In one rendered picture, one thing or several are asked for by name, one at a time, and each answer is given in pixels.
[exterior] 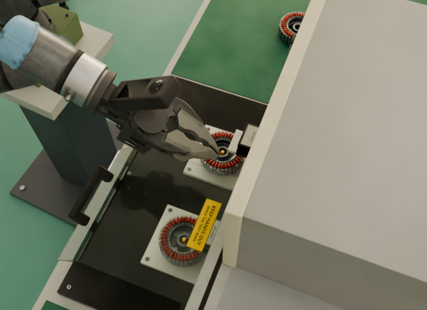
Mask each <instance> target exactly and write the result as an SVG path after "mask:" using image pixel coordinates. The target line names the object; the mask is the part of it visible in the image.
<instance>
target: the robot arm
mask: <svg viewBox="0 0 427 310"><path fill-rule="evenodd" d="M64 1H68V0H0V93H5V92H8V91H12V90H17V89H21V88H25V87H28V86H32V85H35V84H41V85H43V86H45V87H47V88H48V89H50V90H51V91H54V92H55V93H57V94H59V95H61V96H63V97H64V99H65V101H66V102H70V101H71V102H73V103H75V104H76V105H78V106H80V107H85V106H87V107H86V109H87V110H89V113H91V114H93V115H94V116H96V115H97V113H99V114H101V115H103V116H104V117H106V118H107V119H110V120H111V121H113V122H115V123H116V124H117V125H116V127H117V128H118V129H119V130H120V133H119V134H118V136H117V137H116V139H117V140H119V141H120V142H122V143H124V144H126V145H128V146H129V147H131V148H132V149H135V150H136V151H138V152H140V153H141V154H145V153H146V152H147V151H150V150H151V149H152V148H153V149H156V150H157V151H160V152H166V153H173V156H174V157H175V158H177V159H178V160H181V161H187V160H189V159H193V158H195V159H215V158H218V156H219V154H220V150H219V148H218V147H217V144H216V143H215V140H214V139H213V137H212V136H211V134H210V132H209V131H208V129H207V128H206V126H205V125H204V124H203V122H202V120H201V119H200V118H199V117H198V115H197V114H196V113H195V112H194V111H193V109H192V108H191V107H190V106H189V105H188V104H187V103H185V102H184V101H183V100H181V99H179V98H177V97H176V95H177V94H178V92H179V90H180V89H181V85H180V83H179V82H178V81H177V79H176V78H175V76H173V75H171V76H160V77H150V78H144V79H134V80H127V81H122V82H120V84H119V85H118V86H116V85H115V84H113V83H112V82H113V81H114V79H115V77H116V75H117V73H116V72H114V71H112V70H110V69H109V70H107V66H106V64H103V63H102V62H101V61H99V60H97V59H96V58H94V57H92V56H91V55H89V54H87V53H85V52H83V51H81V50H80V49H78V48H77V47H75V46H73V45H72V44H71V42H70V41H69V40H68V39H66V38H65V37H63V36H61V35H58V34H55V33H56V26H55V23H54V21H53V19H52V17H51V16H50V14H49V13H48V12H47V11H45V10H44V9H43V8H42V7H43V6H48V5H51V4H56V3H61V2H64ZM169 119H171V120H170V122H171V124H173V125H174V127H176V129H177V130H174V131H172V132H170V133H168V134H166V132H167V130H168V129H167V128H166V126H165V125H166V122H167V121H168V120H169ZM118 125H120V127H118ZM125 141H126V142H125ZM200 142H201V143H202V144H203V145H204V146H203V145H201V144H200ZM129 143H130V144H129ZM131 144H132V145H131ZM134 146H135V147H134Z"/></svg>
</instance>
